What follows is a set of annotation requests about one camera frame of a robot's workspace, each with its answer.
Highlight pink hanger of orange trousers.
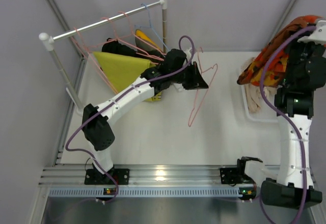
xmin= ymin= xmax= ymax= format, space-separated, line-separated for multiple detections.
xmin=187 ymin=47 xmax=218 ymax=127

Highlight orange camouflage trousers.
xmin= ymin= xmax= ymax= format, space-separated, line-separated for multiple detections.
xmin=236 ymin=15 xmax=326 ymax=88

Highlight beige trousers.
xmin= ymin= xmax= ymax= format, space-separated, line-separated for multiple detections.
xmin=244 ymin=84 xmax=277 ymax=114

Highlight pink hanger of beige trousers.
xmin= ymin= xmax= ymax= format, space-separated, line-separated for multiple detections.
xmin=70 ymin=27 xmax=118 ymax=94

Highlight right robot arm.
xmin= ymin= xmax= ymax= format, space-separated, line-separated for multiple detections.
xmin=244 ymin=41 xmax=325 ymax=209

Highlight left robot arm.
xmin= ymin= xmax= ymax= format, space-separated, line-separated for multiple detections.
xmin=82 ymin=49 xmax=209 ymax=175

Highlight yellow camouflage trousers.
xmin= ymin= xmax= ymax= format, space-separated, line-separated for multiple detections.
xmin=134 ymin=29 xmax=166 ymax=58

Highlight lime green trousers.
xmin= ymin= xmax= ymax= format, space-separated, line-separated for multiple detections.
xmin=92 ymin=51 xmax=155 ymax=94

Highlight black trousers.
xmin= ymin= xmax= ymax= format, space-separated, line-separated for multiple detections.
xmin=101 ymin=38 xmax=165 ymax=63

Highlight white plastic mesh basket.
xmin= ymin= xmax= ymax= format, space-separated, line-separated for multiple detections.
xmin=240 ymin=84 xmax=277 ymax=123

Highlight white metal clothes rack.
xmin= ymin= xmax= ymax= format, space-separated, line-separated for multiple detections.
xmin=39 ymin=0 xmax=168 ymax=114

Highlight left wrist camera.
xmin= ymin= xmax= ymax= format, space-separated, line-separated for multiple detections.
xmin=183 ymin=47 xmax=197 ymax=62

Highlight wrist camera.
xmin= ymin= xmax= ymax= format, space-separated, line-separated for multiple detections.
xmin=297 ymin=18 xmax=326 ymax=45
xmin=183 ymin=47 xmax=197 ymax=62

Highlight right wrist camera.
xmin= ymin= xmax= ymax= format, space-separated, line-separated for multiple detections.
xmin=297 ymin=18 xmax=326 ymax=45

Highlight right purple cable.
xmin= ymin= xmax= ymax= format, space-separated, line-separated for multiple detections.
xmin=259 ymin=25 xmax=319 ymax=223

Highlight purple cable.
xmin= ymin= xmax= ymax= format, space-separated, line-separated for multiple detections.
xmin=65 ymin=36 xmax=196 ymax=204
xmin=259 ymin=25 xmax=319 ymax=223

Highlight aluminium corner frame post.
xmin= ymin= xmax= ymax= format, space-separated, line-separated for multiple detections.
xmin=268 ymin=0 xmax=298 ymax=42

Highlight light blue wire hanger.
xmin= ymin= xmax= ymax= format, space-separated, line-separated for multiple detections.
xmin=134 ymin=3 xmax=170 ymax=52

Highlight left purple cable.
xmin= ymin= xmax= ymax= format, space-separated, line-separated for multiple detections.
xmin=65 ymin=36 xmax=196 ymax=204

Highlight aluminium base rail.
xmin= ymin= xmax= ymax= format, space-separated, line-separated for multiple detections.
xmin=38 ymin=165 xmax=255 ymax=199

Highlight left rear frame post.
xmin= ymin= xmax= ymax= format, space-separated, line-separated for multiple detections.
xmin=34 ymin=0 xmax=86 ymax=58

